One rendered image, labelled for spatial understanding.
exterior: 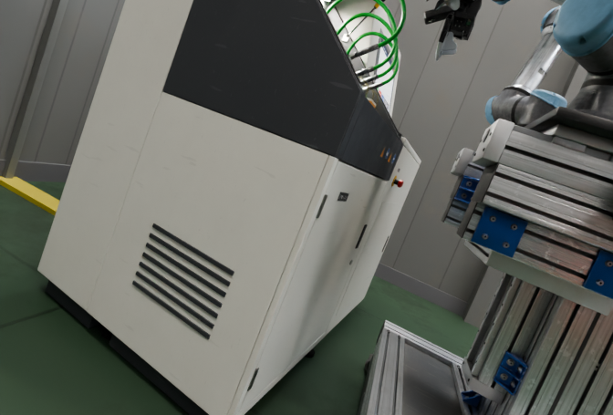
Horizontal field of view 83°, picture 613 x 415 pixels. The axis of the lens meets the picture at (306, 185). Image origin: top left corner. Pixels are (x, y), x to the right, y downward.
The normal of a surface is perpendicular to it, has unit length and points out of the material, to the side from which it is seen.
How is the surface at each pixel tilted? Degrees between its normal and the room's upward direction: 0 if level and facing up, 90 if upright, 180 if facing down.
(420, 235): 90
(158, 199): 90
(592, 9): 97
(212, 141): 90
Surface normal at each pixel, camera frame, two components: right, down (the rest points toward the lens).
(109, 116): -0.39, -0.07
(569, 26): -0.90, -0.19
